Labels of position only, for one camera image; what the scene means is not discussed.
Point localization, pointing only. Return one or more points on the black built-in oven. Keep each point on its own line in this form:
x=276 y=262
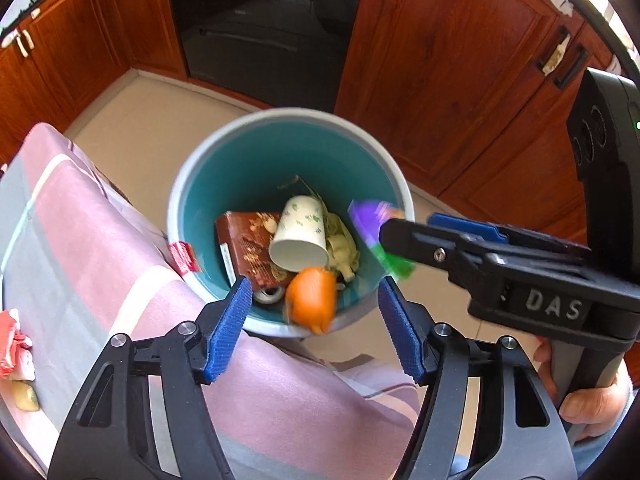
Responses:
x=265 y=35

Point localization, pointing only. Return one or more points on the white paper cup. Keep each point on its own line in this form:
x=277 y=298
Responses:
x=300 y=230

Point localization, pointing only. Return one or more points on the pink grey checked tablecloth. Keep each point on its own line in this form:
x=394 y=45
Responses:
x=125 y=260

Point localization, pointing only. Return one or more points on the red-brown wooden kitchen cabinets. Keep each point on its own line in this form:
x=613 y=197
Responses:
x=450 y=85

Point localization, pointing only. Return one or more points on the pale yellow peel piece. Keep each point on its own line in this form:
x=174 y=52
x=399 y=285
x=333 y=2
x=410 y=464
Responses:
x=25 y=395

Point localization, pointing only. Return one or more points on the small red packet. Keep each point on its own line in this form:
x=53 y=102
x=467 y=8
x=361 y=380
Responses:
x=182 y=257

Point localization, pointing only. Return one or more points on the orange peel piece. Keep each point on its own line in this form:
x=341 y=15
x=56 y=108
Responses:
x=312 y=300

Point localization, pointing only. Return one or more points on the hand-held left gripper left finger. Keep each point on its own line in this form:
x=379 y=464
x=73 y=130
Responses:
x=227 y=330

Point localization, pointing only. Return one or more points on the purple green snack wrapper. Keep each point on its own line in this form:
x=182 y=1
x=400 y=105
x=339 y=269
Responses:
x=365 y=220

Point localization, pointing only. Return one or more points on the red drink can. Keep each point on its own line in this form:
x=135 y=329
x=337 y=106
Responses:
x=267 y=296

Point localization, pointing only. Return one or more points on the teal grey bin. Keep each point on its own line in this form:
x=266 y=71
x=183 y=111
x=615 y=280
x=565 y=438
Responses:
x=200 y=200

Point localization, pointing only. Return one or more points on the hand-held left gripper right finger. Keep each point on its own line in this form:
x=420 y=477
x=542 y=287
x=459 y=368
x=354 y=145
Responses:
x=400 y=330

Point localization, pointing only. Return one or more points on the brown cardboard box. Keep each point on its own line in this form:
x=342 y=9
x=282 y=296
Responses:
x=245 y=245

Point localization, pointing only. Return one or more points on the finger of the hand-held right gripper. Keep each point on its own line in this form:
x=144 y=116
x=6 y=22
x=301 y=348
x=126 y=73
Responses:
x=465 y=224
x=425 y=247

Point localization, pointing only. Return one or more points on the red white wrapper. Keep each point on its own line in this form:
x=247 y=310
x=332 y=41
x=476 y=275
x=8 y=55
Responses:
x=15 y=345

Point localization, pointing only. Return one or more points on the person's right hand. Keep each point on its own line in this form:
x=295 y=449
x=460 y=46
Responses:
x=595 y=410

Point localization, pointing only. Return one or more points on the pale green corn husks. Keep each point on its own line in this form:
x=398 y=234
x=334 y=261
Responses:
x=342 y=250

